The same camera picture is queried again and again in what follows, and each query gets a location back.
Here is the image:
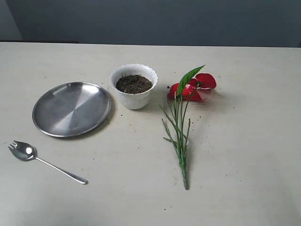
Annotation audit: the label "stainless steel spork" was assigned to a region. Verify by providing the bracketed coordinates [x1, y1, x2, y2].
[8, 140, 88, 185]

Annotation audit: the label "dark contents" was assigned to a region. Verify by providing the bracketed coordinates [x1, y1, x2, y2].
[116, 75, 152, 95]

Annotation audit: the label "white scalloped flower pot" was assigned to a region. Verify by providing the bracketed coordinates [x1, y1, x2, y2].
[110, 64, 158, 110]

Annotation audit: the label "red artificial flower stem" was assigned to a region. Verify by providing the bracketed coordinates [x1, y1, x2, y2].
[159, 65, 217, 190]

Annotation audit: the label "round stainless steel plate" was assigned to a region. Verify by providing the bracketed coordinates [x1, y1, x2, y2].
[32, 81, 112, 138]

